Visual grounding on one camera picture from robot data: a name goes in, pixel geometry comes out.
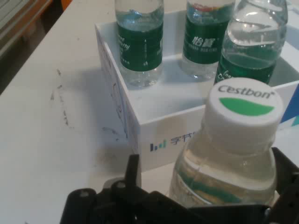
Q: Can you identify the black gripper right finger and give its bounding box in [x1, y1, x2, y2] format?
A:
[266, 147, 299, 224]

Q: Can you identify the horizontal aluminium frame rail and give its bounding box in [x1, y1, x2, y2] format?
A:
[0, 0, 51, 56]

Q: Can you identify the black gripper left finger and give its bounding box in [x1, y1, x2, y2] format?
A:
[61, 154, 190, 224]

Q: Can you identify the white and blue cardboard box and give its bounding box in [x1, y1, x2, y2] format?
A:
[94, 9, 299, 173]

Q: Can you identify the green-label clear water bottle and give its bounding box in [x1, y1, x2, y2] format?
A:
[214, 0, 288, 86]
[114, 0, 164, 90]
[168, 78, 285, 210]
[178, 0, 235, 81]

